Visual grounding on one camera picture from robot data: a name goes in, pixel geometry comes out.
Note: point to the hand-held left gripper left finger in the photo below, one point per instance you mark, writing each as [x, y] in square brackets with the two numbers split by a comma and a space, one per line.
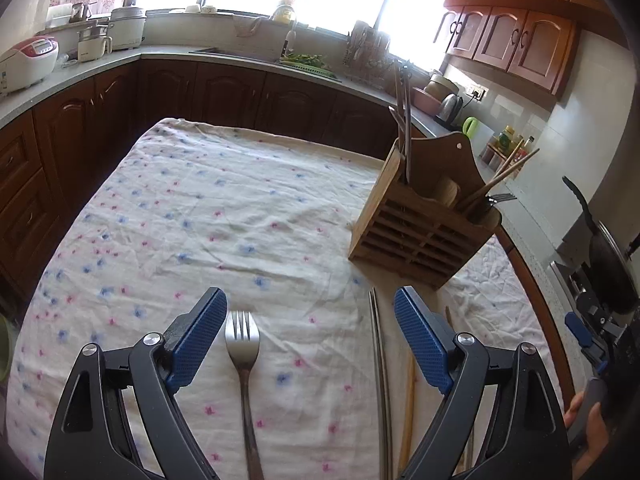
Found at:
[197, 340]

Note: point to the steel gas stove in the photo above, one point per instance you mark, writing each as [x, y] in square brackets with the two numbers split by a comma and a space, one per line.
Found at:
[575, 280]

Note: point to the grey kitchen countertop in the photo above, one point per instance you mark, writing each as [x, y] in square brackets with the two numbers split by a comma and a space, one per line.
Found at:
[165, 52]

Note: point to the small wall socket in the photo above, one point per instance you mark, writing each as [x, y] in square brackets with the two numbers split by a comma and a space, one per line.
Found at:
[477, 92]

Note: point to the silver electric kettle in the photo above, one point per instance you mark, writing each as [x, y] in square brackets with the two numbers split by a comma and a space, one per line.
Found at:
[449, 107]

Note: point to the pink plastic basin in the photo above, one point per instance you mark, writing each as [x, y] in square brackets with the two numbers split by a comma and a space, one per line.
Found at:
[425, 100]

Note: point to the wooden utensil holder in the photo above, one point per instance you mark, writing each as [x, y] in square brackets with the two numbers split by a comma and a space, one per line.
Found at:
[400, 230]

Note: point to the person's right hand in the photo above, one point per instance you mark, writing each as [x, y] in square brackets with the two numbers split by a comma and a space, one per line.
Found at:
[595, 435]

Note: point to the white bowls on sill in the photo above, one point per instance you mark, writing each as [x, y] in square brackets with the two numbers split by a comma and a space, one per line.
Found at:
[202, 9]

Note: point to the round-headed steel fork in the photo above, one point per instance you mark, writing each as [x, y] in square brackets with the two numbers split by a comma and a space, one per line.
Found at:
[242, 340]

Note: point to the metal chopstick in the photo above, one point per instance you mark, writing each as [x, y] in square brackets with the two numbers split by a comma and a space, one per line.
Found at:
[378, 385]
[409, 125]
[386, 410]
[400, 95]
[395, 120]

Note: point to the chrome sink faucet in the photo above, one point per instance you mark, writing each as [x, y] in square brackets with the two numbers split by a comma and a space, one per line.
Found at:
[289, 40]

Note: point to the yellow detergent bottle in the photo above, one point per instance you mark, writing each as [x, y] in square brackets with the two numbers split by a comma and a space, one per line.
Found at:
[285, 10]

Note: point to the wooden upper cabinets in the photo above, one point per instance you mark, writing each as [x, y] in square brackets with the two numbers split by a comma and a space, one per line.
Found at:
[520, 35]

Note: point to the dish drying rack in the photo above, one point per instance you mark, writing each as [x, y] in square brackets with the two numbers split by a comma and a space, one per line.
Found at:
[370, 55]

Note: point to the black wok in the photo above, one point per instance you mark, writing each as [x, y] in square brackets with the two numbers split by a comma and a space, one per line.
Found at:
[607, 260]

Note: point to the rack of spice bottles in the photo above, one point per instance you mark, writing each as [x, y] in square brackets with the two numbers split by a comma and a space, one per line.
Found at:
[505, 142]

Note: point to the green leafy vegetables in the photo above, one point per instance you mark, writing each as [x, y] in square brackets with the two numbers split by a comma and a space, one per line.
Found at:
[307, 62]

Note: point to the wooden base cabinets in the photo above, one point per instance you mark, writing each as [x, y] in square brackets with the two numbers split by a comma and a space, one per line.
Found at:
[210, 95]

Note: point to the white and red rice cooker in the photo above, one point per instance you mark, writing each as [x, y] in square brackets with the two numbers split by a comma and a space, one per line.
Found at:
[27, 62]

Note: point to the small white electric pot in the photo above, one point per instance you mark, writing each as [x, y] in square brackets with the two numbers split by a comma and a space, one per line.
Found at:
[92, 42]

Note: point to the green plastic basin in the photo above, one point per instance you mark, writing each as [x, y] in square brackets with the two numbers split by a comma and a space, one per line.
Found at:
[4, 347]

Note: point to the wooden chopstick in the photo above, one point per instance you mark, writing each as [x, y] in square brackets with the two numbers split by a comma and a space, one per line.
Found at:
[407, 425]
[505, 172]
[492, 180]

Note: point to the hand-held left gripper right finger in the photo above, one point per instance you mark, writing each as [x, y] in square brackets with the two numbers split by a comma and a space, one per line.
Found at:
[420, 340]

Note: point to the square-headed steel fork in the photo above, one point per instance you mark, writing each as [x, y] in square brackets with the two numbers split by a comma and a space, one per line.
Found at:
[502, 197]

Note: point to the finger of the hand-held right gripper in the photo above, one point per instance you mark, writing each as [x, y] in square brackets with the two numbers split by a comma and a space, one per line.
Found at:
[597, 360]
[575, 327]

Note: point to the beige lidded bowl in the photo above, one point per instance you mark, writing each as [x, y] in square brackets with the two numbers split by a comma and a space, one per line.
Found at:
[442, 84]

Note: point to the floral white tablecloth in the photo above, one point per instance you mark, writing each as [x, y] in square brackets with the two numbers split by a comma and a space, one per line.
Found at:
[200, 220]

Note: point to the large white cooking pot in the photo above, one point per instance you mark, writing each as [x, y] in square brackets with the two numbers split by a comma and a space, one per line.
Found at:
[127, 27]

